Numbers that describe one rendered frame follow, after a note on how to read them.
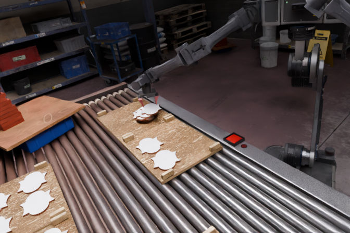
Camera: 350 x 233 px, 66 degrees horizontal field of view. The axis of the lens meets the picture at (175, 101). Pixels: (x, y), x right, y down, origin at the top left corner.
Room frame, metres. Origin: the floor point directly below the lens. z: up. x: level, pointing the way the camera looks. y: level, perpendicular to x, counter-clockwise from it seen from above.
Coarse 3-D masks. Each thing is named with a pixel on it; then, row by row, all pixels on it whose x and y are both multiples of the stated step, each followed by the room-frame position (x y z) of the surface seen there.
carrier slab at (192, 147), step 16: (160, 128) 1.30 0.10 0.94; (176, 128) 1.27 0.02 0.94; (192, 128) 1.24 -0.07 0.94; (128, 144) 1.19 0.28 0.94; (176, 144) 1.12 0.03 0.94; (192, 144) 1.10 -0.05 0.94; (208, 144) 1.08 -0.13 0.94; (144, 160) 1.03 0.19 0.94; (192, 160) 0.97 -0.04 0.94; (160, 176) 0.90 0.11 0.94
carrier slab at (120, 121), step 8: (128, 104) 1.69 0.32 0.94; (136, 104) 1.67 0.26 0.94; (144, 104) 1.65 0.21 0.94; (112, 112) 1.60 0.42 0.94; (120, 112) 1.58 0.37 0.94; (128, 112) 1.56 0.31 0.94; (160, 112) 1.49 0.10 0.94; (104, 120) 1.51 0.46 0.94; (112, 120) 1.49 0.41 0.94; (120, 120) 1.47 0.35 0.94; (128, 120) 1.46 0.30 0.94; (160, 120) 1.39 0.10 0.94; (112, 128) 1.38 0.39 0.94; (120, 128) 1.37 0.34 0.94; (128, 128) 1.35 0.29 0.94; (136, 128) 1.34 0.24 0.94; (144, 128) 1.32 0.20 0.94; (120, 136) 1.28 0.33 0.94
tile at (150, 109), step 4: (148, 104) 1.51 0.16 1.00; (152, 104) 1.50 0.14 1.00; (140, 108) 1.47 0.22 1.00; (144, 108) 1.46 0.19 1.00; (148, 108) 1.45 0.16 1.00; (152, 108) 1.44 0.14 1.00; (156, 108) 1.43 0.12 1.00; (160, 108) 1.42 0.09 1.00; (144, 112) 1.40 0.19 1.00; (148, 112) 1.39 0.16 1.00; (152, 112) 1.39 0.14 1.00; (156, 112) 1.38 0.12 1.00
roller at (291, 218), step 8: (120, 96) 1.89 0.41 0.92; (208, 160) 0.98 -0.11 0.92; (216, 160) 0.97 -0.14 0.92; (216, 168) 0.93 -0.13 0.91; (224, 168) 0.91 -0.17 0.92; (224, 176) 0.88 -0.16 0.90; (232, 176) 0.85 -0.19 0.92; (240, 176) 0.85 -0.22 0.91; (240, 184) 0.81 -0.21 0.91; (248, 184) 0.79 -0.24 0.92; (248, 192) 0.76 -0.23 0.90; (256, 192) 0.75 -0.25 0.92; (264, 200) 0.71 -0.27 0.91; (272, 200) 0.70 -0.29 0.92; (272, 208) 0.67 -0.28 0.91; (280, 208) 0.66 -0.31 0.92; (280, 216) 0.64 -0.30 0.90; (288, 216) 0.62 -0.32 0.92; (296, 216) 0.61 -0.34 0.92; (296, 224) 0.59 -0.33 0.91; (304, 224) 0.58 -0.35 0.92; (304, 232) 0.56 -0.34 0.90; (312, 232) 0.55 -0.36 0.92; (320, 232) 0.54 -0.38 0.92
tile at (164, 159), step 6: (162, 150) 1.07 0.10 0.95; (168, 150) 1.06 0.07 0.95; (156, 156) 1.03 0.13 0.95; (162, 156) 1.03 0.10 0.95; (168, 156) 1.02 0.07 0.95; (174, 156) 1.01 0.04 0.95; (156, 162) 0.99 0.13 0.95; (162, 162) 0.98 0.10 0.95; (168, 162) 0.97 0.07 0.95; (174, 162) 0.97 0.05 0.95; (156, 168) 0.96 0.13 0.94; (162, 168) 0.94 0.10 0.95; (168, 168) 0.93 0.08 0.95
